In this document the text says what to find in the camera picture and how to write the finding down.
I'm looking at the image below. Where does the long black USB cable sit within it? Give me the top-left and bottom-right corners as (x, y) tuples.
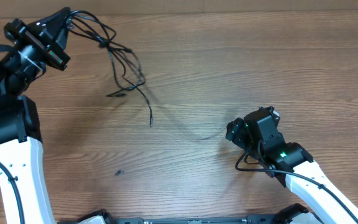
(68, 10), (154, 128)

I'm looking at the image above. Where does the short black USB cable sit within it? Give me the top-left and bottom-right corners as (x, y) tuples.
(70, 15), (147, 98)

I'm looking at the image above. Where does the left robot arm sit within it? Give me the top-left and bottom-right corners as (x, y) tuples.
(0, 7), (70, 223)

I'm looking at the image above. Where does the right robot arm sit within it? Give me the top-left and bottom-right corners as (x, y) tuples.
(226, 106), (358, 223)

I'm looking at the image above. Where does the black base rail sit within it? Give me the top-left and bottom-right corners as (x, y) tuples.
(112, 214), (277, 224)

